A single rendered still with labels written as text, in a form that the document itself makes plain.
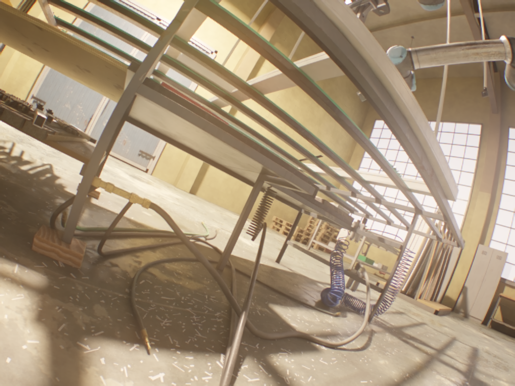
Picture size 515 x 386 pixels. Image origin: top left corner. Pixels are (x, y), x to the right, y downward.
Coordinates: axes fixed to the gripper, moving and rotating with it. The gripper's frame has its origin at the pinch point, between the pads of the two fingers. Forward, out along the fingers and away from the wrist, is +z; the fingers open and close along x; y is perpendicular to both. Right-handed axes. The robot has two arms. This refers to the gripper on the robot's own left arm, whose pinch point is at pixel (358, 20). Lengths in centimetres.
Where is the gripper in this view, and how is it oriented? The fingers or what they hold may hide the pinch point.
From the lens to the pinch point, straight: 77.4
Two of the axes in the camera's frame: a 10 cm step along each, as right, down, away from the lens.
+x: 5.0, 1.7, -8.5
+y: -7.6, -3.9, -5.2
